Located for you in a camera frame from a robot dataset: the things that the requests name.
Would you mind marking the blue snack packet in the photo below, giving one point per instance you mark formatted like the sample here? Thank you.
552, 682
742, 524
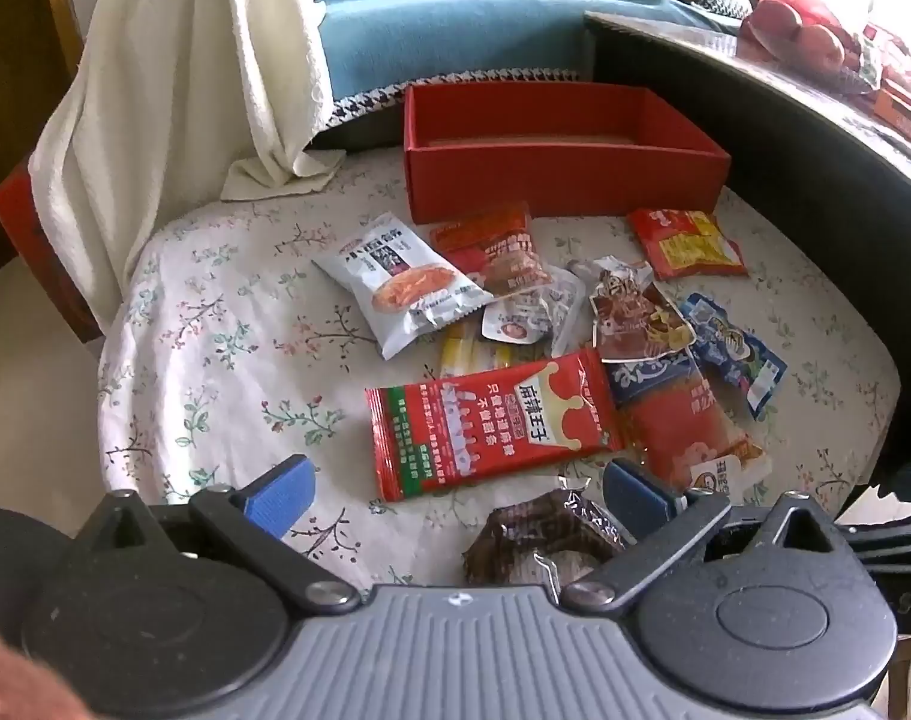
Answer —
736, 352

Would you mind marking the small clear snack packet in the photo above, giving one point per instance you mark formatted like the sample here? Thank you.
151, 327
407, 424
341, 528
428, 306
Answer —
526, 315

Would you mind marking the dark coffee table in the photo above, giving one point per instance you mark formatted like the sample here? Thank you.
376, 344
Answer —
785, 165

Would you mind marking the brown figure snack packet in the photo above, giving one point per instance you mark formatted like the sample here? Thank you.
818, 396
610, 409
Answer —
635, 311

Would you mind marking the red-orange clear snack packet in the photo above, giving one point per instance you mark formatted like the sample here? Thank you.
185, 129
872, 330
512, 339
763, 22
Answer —
493, 247

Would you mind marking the red plastic bag of fruit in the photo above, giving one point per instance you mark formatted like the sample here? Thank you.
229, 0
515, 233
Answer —
800, 34

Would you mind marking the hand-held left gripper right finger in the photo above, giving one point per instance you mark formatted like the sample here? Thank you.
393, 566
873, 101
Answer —
635, 493

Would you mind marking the red sausage packet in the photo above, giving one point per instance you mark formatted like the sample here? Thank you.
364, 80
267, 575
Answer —
680, 424

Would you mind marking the dark brown cake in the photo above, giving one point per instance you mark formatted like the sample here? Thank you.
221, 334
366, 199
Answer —
534, 540

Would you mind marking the large red snack packet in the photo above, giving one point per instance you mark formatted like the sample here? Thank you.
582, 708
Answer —
493, 420

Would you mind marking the yellow snack sticks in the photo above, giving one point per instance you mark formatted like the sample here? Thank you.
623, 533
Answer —
463, 356

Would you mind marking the red cardboard box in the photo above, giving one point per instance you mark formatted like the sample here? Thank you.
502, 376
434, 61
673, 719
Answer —
560, 165

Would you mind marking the orange box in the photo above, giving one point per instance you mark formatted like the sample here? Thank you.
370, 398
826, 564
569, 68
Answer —
905, 109

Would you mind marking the floral cloth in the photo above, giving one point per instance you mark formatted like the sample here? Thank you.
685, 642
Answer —
223, 360

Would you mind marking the white snack packet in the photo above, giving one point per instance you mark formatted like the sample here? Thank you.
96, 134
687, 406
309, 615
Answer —
399, 281

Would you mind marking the red and yellow snack packet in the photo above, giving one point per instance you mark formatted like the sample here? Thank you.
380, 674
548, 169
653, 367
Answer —
687, 244

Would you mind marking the white towel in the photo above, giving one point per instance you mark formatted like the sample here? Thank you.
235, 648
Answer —
178, 90

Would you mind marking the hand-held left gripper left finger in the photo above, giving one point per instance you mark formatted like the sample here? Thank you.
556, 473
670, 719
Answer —
284, 496

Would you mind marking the blue sofa cover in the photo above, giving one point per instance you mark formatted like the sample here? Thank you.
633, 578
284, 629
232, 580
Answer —
455, 34

